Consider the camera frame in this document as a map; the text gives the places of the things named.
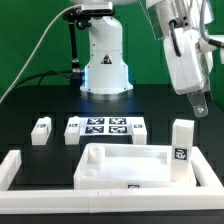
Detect grey camera on stand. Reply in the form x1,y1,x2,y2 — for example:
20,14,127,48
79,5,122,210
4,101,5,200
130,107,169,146
81,2,114,16

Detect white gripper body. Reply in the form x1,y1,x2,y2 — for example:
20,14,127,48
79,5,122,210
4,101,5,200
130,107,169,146
163,28,213,95

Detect black cables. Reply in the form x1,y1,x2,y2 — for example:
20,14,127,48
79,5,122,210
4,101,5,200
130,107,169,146
6,69,74,96

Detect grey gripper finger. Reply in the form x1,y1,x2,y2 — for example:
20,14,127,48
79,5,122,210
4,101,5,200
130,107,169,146
187,91,208,118

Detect fiducial marker sheet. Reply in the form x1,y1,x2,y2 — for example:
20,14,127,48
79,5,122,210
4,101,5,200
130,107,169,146
80,117,131,136

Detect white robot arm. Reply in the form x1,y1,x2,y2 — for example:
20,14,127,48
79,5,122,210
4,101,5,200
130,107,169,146
70,0,224,117

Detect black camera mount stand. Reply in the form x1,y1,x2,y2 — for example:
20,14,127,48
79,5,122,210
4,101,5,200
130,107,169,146
63,9,91,89

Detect white desk top tray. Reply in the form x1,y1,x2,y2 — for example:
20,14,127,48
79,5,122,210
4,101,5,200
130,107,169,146
73,143,196,190

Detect white U-shaped frame fence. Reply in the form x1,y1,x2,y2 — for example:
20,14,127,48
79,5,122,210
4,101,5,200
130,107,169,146
0,150,224,214

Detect white cable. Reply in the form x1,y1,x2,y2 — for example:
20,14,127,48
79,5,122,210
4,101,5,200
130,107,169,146
0,3,84,104

